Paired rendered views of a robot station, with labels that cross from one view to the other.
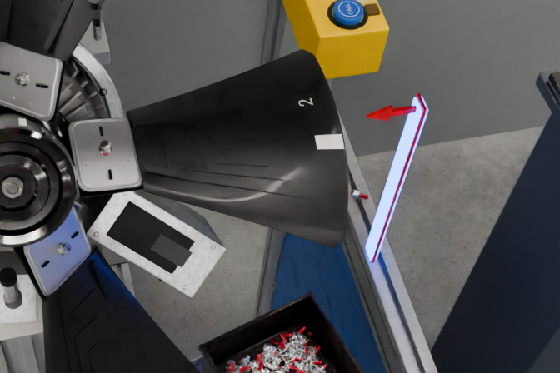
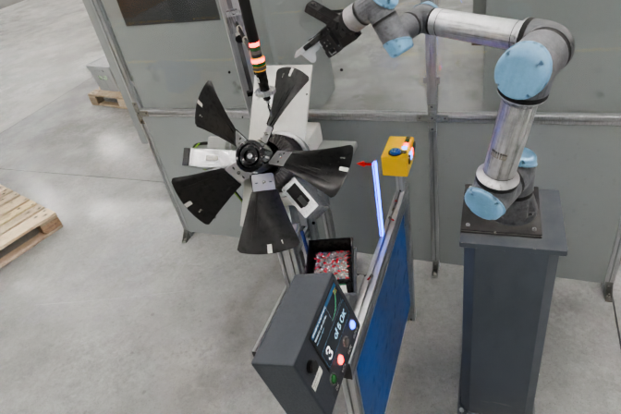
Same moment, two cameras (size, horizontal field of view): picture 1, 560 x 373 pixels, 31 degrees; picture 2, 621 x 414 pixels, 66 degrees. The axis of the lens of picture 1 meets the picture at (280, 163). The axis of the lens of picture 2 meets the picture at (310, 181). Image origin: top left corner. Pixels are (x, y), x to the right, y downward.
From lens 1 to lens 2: 1.08 m
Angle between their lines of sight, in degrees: 40
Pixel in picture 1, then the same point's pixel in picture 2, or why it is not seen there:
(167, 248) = (301, 200)
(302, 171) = (330, 174)
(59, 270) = (261, 187)
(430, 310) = not seen: hidden behind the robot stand
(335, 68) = (390, 171)
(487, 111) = not seen: hidden behind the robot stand
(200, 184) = (298, 169)
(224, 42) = (414, 192)
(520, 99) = (570, 260)
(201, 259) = (310, 206)
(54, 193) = (259, 160)
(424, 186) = not seen: hidden behind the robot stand
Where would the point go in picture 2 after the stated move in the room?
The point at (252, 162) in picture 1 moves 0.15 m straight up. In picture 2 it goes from (316, 167) to (309, 130)
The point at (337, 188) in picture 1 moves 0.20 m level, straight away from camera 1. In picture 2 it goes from (339, 181) to (379, 155)
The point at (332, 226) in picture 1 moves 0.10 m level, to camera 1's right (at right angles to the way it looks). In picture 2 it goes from (332, 190) to (355, 200)
